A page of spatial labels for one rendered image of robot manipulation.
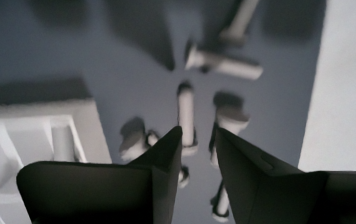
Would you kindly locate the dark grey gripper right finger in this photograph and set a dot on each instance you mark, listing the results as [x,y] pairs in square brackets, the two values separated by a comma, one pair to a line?
[263,189]

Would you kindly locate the white divided parts tray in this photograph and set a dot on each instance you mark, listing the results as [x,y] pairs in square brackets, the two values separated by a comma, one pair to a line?
[29,140]

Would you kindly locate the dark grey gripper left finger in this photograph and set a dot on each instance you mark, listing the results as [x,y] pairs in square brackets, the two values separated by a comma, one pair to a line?
[109,192]

